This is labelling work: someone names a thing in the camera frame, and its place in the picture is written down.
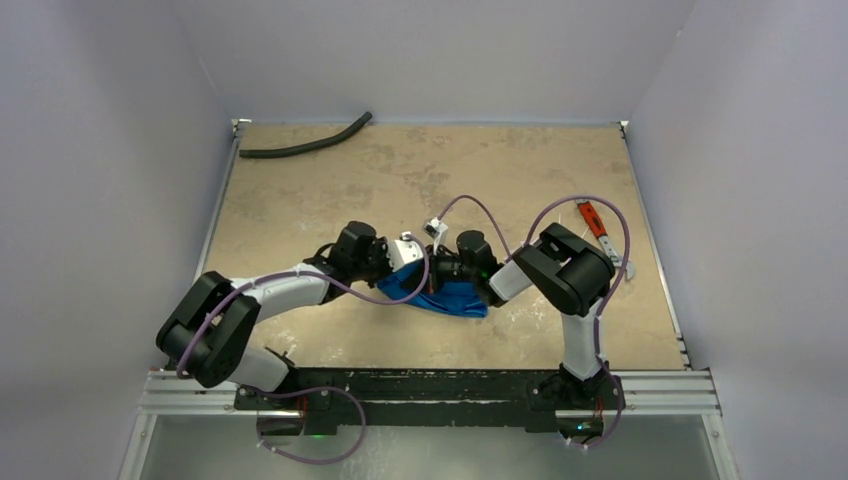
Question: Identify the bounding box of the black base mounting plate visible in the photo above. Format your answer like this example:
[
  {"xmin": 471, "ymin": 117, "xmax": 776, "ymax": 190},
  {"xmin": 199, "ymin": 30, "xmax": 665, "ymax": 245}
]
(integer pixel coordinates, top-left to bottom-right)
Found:
[{"xmin": 234, "ymin": 367, "xmax": 625, "ymax": 436}]

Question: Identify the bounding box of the black foam tube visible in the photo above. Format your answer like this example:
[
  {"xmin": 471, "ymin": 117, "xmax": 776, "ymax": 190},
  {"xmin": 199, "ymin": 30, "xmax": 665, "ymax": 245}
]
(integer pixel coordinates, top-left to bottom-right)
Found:
[{"xmin": 239, "ymin": 111, "xmax": 373, "ymax": 160}]

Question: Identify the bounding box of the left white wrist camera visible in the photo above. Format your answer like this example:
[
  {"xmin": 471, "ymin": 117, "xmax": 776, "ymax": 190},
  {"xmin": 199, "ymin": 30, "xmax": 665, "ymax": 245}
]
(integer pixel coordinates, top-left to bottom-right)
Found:
[{"xmin": 387, "ymin": 232, "xmax": 426, "ymax": 272}]

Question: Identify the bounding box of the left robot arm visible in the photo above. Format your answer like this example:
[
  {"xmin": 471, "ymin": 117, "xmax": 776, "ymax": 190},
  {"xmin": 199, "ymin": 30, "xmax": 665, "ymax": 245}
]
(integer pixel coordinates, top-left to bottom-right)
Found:
[{"xmin": 155, "ymin": 221, "xmax": 426, "ymax": 409}]

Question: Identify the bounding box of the red handled adjustable wrench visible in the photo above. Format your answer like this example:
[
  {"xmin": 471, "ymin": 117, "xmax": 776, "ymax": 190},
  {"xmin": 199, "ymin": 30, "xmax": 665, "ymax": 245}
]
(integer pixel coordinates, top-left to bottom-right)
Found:
[{"xmin": 575, "ymin": 199, "xmax": 635, "ymax": 281}]

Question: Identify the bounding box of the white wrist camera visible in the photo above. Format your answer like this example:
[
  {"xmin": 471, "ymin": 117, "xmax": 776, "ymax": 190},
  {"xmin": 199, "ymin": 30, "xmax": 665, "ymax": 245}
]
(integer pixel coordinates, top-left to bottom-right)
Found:
[
  {"xmin": 387, "ymin": 232, "xmax": 426, "ymax": 272},
  {"xmin": 423, "ymin": 217, "xmax": 449, "ymax": 251}
]

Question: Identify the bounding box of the aluminium frame rail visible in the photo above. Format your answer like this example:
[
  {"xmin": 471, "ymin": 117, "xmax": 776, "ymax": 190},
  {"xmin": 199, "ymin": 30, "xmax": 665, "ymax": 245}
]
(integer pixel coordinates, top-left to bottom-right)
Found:
[{"xmin": 139, "ymin": 368, "xmax": 721, "ymax": 418}]

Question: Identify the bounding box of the blue cloth napkin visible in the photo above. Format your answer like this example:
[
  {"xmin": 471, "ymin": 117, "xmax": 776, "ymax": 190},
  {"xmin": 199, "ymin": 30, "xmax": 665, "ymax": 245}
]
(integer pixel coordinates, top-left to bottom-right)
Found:
[{"xmin": 376, "ymin": 261, "xmax": 489, "ymax": 318}]

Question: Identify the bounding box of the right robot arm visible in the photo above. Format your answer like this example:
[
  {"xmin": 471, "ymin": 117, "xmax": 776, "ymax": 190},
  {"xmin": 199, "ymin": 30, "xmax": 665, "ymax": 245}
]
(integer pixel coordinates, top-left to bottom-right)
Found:
[{"xmin": 407, "ymin": 223, "xmax": 615, "ymax": 407}]

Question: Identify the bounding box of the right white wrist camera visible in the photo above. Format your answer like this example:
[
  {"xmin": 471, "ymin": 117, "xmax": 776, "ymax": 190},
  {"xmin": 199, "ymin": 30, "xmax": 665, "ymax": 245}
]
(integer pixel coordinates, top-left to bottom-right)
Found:
[{"xmin": 423, "ymin": 217, "xmax": 449, "ymax": 251}]

